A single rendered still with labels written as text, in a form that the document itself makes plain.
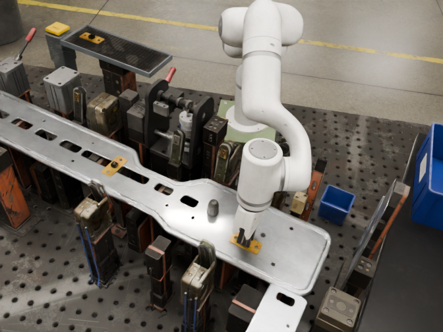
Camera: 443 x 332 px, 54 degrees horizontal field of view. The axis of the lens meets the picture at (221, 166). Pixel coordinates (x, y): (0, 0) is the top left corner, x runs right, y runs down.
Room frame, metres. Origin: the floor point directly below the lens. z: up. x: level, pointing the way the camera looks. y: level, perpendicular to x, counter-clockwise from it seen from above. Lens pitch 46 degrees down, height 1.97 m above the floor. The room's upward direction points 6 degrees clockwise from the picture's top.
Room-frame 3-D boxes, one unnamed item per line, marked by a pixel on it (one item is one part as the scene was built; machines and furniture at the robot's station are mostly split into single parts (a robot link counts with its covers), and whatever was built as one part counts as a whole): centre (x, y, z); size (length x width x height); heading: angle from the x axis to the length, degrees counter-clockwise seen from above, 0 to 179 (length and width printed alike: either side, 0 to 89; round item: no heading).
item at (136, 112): (1.10, 0.27, 0.89); 0.13 x 0.11 x 0.38; 156
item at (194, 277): (0.55, 0.03, 0.87); 0.12 x 0.09 x 0.35; 156
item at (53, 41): (1.41, 0.63, 0.92); 0.08 x 0.08 x 0.44; 66
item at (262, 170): (0.67, -0.09, 1.28); 0.09 x 0.08 x 0.13; 94
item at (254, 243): (0.67, -0.08, 1.01); 0.08 x 0.04 x 0.01; 66
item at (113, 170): (0.90, 0.32, 1.01); 0.08 x 0.04 x 0.01; 155
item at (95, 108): (1.11, 0.41, 0.89); 0.13 x 0.11 x 0.38; 156
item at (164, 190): (0.83, 0.16, 0.84); 0.12 x 0.05 x 0.29; 156
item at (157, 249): (0.64, 0.14, 0.84); 0.11 x 0.08 x 0.29; 156
